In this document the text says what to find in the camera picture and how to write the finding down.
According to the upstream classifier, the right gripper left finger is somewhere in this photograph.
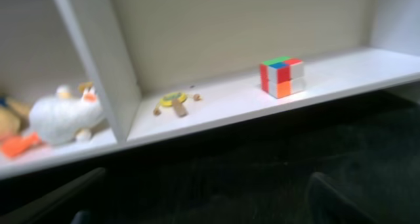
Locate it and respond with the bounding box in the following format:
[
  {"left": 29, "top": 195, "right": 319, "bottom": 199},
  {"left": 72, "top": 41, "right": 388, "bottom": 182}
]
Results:
[{"left": 0, "top": 167, "right": 108, "bottom": 224}]

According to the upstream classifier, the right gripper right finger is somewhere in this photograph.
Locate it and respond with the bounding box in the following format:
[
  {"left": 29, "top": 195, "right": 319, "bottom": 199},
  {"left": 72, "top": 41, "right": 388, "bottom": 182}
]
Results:
[{"left": 304, "top": 171, "right": 379, "bottom": 224}]

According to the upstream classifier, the white shelf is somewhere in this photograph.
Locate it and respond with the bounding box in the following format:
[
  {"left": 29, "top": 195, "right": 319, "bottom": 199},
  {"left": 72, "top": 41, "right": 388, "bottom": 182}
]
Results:
[{"left": 0, "top": 0, "right": 420, "bottom": 181}]

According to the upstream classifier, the yellow rattle drum toy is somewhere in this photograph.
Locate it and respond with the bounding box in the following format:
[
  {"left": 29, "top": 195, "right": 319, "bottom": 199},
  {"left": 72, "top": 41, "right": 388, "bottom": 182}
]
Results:
[{"left": 152, "top": 91, "right": 203, "bottom": 118}]

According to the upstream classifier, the yellow plush duck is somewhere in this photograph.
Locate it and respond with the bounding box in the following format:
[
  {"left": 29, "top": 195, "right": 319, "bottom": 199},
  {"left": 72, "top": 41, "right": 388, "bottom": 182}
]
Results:
[{"left": 0, "top": 97, "right": 33, "bottom": 143}]

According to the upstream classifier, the many-coloured puzzle cube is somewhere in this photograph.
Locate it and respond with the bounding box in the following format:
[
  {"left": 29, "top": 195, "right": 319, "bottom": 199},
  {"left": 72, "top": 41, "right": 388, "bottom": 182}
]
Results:
[{"left": 259, "top": 55, "right": 306, "bottom": 100}]

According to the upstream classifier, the white plush duck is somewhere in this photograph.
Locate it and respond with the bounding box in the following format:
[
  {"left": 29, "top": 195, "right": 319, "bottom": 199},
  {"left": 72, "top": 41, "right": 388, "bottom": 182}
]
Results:
[{"left": 0, "top": 81, "right": 106, "bottom": 160}]

